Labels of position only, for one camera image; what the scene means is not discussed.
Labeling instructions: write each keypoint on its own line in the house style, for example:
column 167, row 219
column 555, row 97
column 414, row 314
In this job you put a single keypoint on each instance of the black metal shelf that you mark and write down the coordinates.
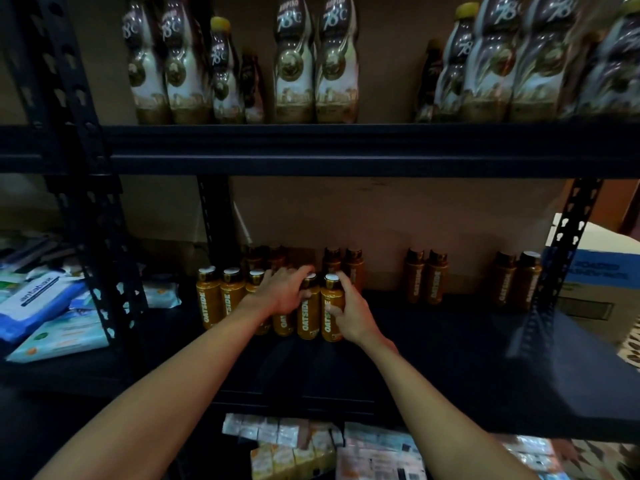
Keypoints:
column 80, row 225
column 350, row 150

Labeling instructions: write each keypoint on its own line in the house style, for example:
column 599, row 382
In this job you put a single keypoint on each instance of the person's left forearm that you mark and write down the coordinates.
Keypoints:
column 150, row 405

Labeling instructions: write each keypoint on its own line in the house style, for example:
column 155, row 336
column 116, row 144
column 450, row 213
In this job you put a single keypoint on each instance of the orange Oatside bottles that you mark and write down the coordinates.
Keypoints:
column 210, row 300

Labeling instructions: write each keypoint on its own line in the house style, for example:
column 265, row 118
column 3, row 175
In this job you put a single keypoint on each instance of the tissue packs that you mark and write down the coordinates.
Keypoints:
column 290, row 460

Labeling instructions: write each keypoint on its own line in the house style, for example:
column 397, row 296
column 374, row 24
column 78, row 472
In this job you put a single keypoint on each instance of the brown wooden cabinet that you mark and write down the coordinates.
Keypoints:
column 615, row 205

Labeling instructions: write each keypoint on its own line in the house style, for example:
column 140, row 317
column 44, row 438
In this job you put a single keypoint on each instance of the flat white packet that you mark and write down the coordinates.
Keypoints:
column 385, row 438

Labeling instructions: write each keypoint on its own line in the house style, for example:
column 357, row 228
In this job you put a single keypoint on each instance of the row of yellow-capped coffee bottles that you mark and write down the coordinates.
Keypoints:
column 300, row 75

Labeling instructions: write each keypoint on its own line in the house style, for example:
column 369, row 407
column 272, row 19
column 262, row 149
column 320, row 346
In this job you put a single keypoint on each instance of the stack of pink white boxes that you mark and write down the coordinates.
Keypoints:
column 380, row 465

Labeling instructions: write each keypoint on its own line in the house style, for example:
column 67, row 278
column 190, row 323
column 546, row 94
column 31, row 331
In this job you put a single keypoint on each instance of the row of wet wipe packs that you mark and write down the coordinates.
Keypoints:
column 40, row 305

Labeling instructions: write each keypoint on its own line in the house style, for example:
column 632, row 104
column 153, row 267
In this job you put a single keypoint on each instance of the person's right hand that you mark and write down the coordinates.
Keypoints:
column 358, row 320

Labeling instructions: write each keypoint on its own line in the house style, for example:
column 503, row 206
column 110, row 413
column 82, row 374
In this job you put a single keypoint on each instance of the person's left hand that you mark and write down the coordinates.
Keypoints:
column 275, row 293

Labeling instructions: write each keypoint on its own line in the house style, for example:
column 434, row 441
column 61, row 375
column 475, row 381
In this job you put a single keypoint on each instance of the row of pale pink packets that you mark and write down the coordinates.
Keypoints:
column 530, row 453

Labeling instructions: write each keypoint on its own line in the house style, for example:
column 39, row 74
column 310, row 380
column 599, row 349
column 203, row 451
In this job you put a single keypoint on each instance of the Oatside bottle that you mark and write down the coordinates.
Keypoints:
column 309, row 320
column 330, row 295

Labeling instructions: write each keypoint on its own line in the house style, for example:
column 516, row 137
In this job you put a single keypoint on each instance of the blue white cashew carton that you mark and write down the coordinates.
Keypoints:
column 600, row 280

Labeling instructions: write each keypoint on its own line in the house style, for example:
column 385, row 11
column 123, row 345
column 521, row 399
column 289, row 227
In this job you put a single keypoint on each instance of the person's right forearm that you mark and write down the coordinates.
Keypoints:
column 450, row 420

